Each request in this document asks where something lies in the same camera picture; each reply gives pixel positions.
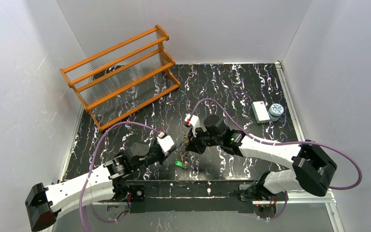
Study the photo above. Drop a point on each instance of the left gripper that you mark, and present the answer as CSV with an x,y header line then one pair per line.
x,y
171,152

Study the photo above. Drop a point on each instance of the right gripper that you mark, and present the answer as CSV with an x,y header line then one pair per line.
x,y
192,144

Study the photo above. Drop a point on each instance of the green key tag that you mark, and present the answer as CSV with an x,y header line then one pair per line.
x,y
180,164

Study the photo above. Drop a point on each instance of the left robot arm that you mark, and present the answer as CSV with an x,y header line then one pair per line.
x,y
45,204

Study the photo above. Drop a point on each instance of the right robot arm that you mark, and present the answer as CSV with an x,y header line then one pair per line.
x,y
308,167

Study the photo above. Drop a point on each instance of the white green small box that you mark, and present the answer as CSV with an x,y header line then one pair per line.
x,y
260,112

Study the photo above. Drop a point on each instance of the orange wooden shelf rack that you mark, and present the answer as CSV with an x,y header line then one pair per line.
x,y
122,79

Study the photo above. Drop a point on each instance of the blue white round tin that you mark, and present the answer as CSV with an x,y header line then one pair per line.
x,y
275,111

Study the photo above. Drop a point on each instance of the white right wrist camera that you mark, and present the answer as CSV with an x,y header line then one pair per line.
x,y
193,122

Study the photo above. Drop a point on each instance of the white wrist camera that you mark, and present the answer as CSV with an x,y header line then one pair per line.
x,y
193,122
166,143

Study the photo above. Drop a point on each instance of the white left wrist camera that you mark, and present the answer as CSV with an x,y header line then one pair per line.
x,y
166,143

